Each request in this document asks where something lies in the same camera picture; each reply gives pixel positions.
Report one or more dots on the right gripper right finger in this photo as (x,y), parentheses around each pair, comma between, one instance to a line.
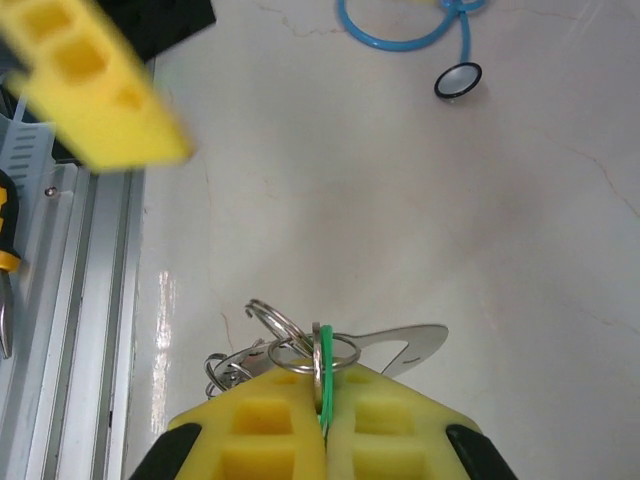
(400,440)

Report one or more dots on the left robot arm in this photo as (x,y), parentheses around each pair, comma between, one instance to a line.
(165,25)

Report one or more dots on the green plastic key tag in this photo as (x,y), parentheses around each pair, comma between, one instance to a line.
(327,380)

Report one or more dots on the yellow black pliers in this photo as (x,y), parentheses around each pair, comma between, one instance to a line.
(7,220)

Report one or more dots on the blue tube stethoscope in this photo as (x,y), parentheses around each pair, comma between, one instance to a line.
(457,81)

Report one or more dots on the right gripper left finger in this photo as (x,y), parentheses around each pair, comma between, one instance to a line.
(250,440)

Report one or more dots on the aluminium rail frame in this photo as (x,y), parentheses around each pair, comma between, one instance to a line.
(75,300)

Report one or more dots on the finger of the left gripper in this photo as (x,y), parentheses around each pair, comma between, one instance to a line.
(100,100)

